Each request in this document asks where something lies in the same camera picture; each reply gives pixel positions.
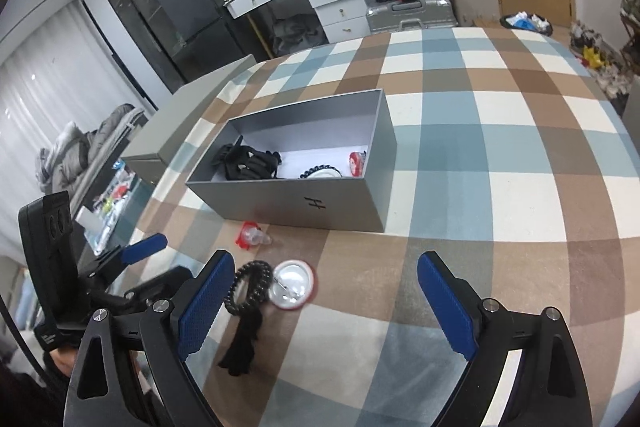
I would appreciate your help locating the grey padded jacket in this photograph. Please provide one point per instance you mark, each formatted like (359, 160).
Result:
(85, 147)

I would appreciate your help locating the checked blanket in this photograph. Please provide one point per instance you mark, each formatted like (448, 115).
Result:
(475, 157)

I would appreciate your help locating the person's left hand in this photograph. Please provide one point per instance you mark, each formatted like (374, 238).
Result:
(62, 362)

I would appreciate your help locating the grey cardboard box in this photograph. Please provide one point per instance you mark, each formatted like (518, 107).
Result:
(290, 202)

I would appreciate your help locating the pile of yellow white items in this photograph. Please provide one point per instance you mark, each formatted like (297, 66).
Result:
(597, 52)

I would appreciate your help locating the dark glass cabinet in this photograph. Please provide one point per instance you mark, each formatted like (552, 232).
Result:
(130, 7)

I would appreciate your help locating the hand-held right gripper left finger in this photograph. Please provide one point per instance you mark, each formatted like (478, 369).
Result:
(202, 307)

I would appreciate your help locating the wooden shoe rack with shoes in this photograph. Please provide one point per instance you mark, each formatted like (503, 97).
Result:
(630, 7)

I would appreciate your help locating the white curtain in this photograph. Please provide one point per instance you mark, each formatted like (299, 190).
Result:
(45, 107)

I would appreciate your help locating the dark grey fridge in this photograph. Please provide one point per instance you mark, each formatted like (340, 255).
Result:
(195, 2)

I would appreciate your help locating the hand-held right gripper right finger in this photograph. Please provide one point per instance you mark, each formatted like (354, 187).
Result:
(447, 307)

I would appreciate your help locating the red clear hair clip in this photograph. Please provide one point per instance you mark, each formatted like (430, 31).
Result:
(250, 234)

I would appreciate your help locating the small red white hair accessory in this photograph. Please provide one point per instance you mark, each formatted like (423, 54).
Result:
(357, 162)

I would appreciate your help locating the grey cloth bundle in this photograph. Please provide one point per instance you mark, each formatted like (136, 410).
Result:
(297, 32)

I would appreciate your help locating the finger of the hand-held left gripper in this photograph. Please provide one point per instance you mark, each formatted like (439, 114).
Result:
(160, 287)
(147, 248)

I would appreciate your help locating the silver suitcase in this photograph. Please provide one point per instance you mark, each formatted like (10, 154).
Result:
(410, 17)

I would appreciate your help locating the pile of floor clutter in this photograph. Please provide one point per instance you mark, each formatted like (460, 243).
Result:
(112, 207)

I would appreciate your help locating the black gloves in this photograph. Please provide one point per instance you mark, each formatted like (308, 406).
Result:
(232, 162)

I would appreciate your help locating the grey bedside cabinet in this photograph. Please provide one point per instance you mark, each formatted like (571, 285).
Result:
(200, 107)

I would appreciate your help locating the black trash bag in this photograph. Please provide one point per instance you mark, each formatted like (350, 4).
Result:
(525, 23)

